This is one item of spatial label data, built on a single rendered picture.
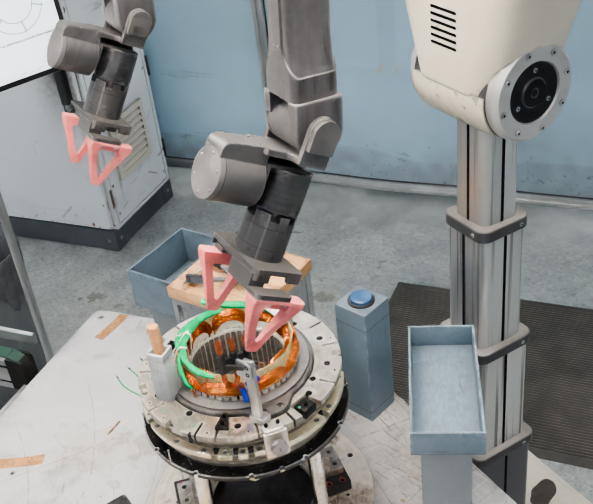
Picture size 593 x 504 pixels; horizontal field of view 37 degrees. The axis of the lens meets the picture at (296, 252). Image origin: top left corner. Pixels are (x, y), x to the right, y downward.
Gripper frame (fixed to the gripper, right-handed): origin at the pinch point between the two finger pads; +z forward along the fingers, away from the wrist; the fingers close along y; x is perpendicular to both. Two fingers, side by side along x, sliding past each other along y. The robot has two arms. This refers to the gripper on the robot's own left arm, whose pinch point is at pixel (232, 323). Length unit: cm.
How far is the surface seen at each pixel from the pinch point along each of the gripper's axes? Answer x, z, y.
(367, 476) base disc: 51, 37, -17
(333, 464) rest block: 45, 36, -20
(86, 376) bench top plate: 25, 54, -77
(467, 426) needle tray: 46.5, 14.1, 1.3
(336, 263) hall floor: 171, 62, -179
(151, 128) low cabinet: 122, 45, -269
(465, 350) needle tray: 56, 9, -12
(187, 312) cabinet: 29, 26, -54
